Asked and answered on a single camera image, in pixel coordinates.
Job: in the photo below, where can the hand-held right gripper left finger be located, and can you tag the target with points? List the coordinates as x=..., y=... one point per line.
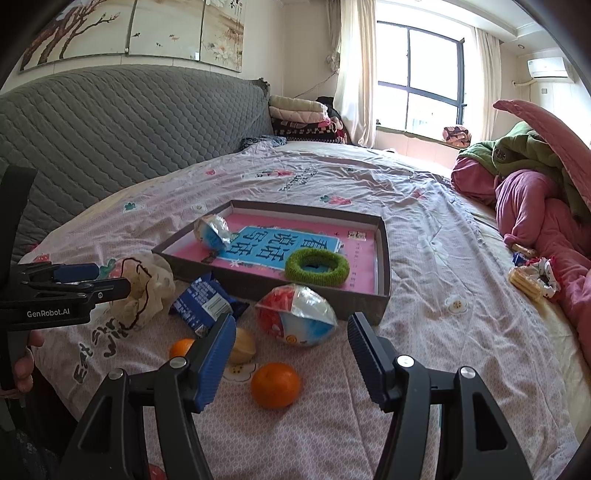
x=217, y=360

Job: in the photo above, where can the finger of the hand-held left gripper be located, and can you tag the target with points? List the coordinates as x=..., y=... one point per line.
x=76, y=272
x=111, y=288

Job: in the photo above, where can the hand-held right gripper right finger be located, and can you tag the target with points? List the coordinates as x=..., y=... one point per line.
x=364, y=355

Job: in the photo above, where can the walnut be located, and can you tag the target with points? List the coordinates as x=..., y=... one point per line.
x=242, y=348

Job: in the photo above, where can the orange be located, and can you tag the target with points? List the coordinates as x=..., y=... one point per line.
x=182, y=348
x=275, y=385

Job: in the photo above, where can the cream plush toy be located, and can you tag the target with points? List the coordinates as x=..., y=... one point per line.
x=152, y=286

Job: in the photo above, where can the grey cardboard box tray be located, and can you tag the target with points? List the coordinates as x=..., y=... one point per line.
x=360, y=309

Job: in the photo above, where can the blue snack packet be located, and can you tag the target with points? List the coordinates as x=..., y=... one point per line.
x=203, y=295

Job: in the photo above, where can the large egg-shaped snack packet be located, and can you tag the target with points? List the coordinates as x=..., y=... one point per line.
x=295, y=318

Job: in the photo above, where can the person's left hand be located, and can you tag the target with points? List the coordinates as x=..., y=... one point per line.
x=25, y=369

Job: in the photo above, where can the green knitted hair scrunchie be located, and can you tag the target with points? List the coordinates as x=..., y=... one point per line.
x=295, y=272

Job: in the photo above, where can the small egg-shaped snack packet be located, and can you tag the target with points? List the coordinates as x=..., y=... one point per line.
x=212, y=230

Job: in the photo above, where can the person's dark clothing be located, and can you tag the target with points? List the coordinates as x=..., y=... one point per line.
x=23, y=452

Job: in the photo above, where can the pink printed bed sheet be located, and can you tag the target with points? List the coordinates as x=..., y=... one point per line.
x=438, y=230

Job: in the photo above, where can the grey quilted headboard cover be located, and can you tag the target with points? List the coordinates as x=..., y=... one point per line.
x=115, y=124

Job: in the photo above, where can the yellow wafer packet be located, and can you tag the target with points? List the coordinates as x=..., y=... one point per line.
x=524, y=281

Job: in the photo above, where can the small blue wrapped snack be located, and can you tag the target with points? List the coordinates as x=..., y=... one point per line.
x=521, y=254

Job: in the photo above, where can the cream mattress sheet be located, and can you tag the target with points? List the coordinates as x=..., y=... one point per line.
x=554, y=332

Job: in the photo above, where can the floral hair scrunchie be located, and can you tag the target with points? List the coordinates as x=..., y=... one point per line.
x=549, y=277

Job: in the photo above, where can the dark patterned cloth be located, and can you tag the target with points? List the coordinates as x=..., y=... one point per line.
x=263, y=141

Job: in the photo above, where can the pink fleece blanket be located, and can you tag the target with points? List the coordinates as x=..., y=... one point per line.
x=540, y=207

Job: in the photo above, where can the black checkered folded blanket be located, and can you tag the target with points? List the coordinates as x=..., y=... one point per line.
x=300, y=131

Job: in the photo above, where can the pink patterned bag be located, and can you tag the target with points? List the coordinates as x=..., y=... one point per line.
x=456, y=136

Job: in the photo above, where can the pink folded blanket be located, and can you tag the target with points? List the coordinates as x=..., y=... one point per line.
x=298, y=115

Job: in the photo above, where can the green garment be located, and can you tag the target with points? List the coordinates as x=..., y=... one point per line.
x=508, y=147

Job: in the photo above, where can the cream folded blanket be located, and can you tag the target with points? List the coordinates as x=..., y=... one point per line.
x=295, y=102

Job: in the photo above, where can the cream window curtain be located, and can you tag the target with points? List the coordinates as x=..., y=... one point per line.
x=353, y=69
x=488, y=83

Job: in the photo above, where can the pink quilted blanket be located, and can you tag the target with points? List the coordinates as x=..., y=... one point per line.
x=545, y=124

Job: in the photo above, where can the black framed window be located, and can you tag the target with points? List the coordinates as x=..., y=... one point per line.
x=434, y=69

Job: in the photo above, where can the white air conditioner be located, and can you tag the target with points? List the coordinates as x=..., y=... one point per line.
x=549, y=69

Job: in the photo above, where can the floral wall painting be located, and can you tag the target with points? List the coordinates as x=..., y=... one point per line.
x=161, y=27

